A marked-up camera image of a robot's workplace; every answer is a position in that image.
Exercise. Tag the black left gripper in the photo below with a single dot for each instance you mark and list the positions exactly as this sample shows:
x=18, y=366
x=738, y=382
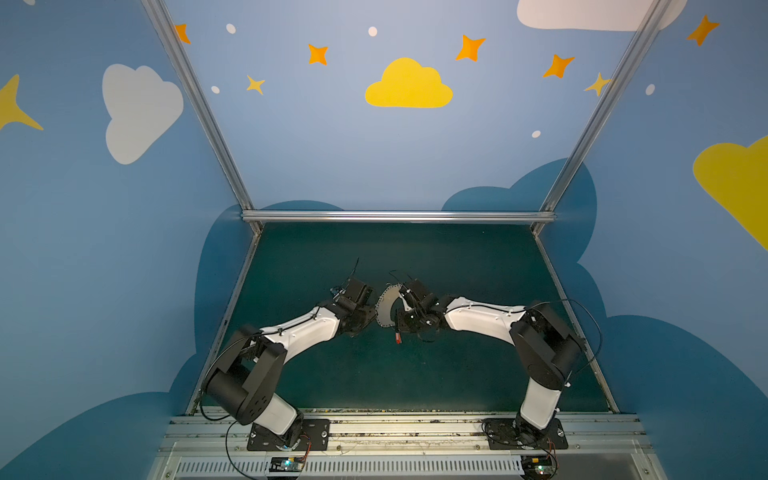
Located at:
x=365, y=311

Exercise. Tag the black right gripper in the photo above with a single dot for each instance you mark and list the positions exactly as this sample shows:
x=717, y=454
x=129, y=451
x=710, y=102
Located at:
x=405, y=315

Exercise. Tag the grey oval keyring plate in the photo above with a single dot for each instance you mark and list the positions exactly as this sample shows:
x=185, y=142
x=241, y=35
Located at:
x=388, y=305

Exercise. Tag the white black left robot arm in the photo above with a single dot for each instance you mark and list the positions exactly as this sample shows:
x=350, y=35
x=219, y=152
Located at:
x=244, y=377

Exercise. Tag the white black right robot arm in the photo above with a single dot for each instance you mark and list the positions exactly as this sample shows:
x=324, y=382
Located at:
x=547, y=346

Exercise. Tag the left controller board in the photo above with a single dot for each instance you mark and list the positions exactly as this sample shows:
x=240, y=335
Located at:
x=287, y=465

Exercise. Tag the controller board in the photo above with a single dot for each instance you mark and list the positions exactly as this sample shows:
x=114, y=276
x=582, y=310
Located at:
x=538, y=467
x=287, y=465

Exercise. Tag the right controller board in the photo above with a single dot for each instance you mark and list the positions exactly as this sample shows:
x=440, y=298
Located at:
x=538, y=467

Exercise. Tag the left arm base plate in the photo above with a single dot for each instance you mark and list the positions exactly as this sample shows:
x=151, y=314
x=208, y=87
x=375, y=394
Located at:
x=315, y=433

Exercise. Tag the aluminium frame back rail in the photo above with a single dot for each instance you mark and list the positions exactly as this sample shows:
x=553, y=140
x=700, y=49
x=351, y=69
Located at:
x=437, y=217

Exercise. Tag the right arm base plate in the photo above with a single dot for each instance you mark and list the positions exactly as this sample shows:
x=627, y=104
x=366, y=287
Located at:
x=504, y=433

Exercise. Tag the aluminium frame right post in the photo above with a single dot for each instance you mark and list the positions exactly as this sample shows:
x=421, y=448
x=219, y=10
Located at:
x=640, y=43

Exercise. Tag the aluminium frame post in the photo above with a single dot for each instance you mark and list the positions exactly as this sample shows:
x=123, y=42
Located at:
x=161, y=20
x=640, y=43

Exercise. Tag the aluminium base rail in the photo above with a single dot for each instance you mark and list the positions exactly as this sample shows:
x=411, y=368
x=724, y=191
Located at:
x=408, y=445

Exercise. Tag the aluminium frame left post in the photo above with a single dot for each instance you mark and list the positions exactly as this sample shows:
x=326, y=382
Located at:
x=161, y=20

